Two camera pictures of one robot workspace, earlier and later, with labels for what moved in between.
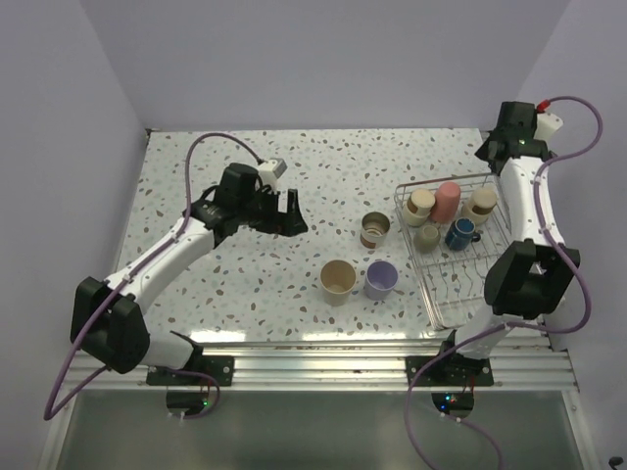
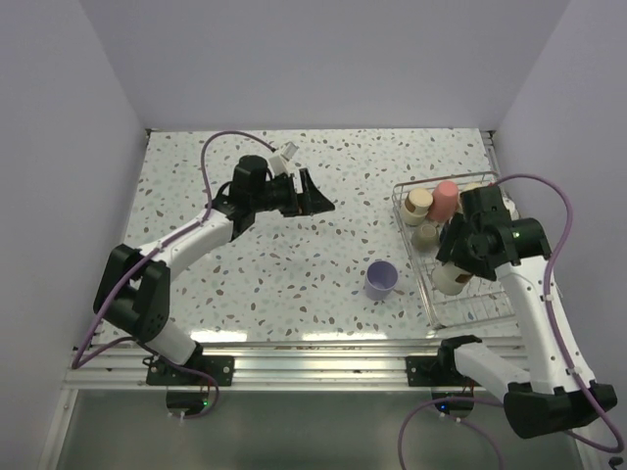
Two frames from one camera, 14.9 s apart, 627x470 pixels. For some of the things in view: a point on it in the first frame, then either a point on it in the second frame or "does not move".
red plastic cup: x=446 y=202 does not move
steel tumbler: x=374 y=227 → x=449 y=279
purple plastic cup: x=380 y=278 does not move
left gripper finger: x=296 y=223 → x=312 y=200
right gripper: x=483 y=153 → x=478 y=267
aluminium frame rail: x=541 y=365 does not move
